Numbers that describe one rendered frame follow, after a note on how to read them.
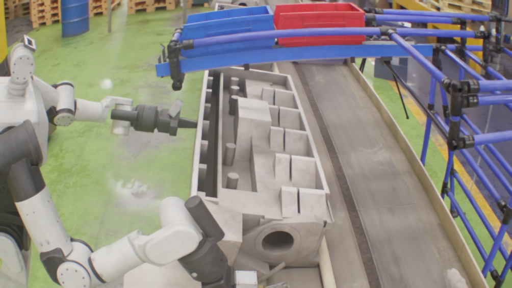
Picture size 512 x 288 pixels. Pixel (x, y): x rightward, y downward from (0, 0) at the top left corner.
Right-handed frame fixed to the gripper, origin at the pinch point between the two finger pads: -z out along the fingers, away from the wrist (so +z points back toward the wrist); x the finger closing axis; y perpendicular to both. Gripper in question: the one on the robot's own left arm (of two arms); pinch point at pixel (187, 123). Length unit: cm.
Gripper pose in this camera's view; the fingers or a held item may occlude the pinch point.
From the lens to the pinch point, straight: 154.9
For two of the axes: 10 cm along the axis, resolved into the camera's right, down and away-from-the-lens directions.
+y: 1.7, -8.7, -4.6
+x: 0.5, 4.7, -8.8
